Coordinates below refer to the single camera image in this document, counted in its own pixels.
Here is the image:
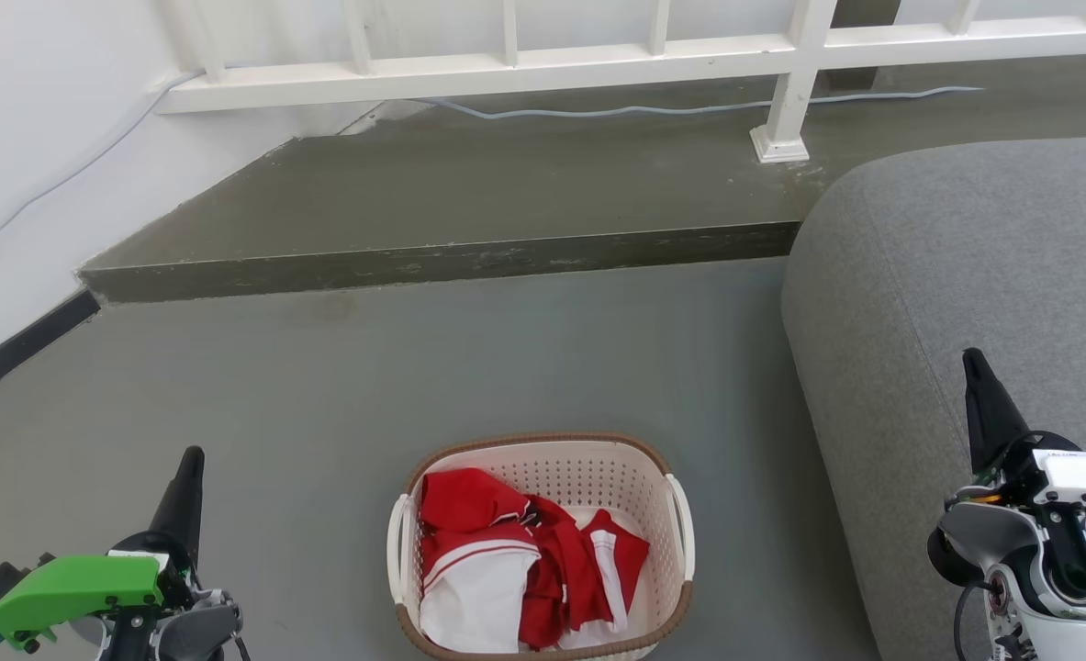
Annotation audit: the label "light blue cable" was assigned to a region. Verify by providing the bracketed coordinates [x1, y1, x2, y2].
[0, 69, 985, 267]

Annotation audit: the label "grey fabric sofa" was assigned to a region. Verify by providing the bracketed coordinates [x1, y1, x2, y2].
[780, 136, 1086, 661]

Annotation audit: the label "raised concrete step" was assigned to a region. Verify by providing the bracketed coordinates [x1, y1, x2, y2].
[77, 55, 1086, 305]

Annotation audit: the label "dark post behind railing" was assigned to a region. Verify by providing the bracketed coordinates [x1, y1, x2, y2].
[823, 0, 901, 92]

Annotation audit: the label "black baseboard strip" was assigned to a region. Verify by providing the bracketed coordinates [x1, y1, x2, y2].
[0, 289, 102, 410]

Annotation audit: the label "white perforated laundry basket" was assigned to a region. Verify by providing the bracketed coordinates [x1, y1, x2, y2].
[386, 432, 696, 661]

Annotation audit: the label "white metal railing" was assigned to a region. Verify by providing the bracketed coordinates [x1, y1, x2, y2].
[152, 0, 1086, 165]

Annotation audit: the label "red shorts with white stripe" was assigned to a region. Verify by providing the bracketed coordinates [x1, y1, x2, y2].
[517, 496, 651, 651]

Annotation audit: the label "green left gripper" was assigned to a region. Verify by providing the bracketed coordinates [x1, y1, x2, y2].
[0, 446, 207, 658]

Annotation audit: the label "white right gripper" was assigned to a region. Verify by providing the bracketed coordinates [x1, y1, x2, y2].
[961, 348, 1086, 520]

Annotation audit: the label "red and white jersey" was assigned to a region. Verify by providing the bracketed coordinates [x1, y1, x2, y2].
[417, 468, 543, 655]

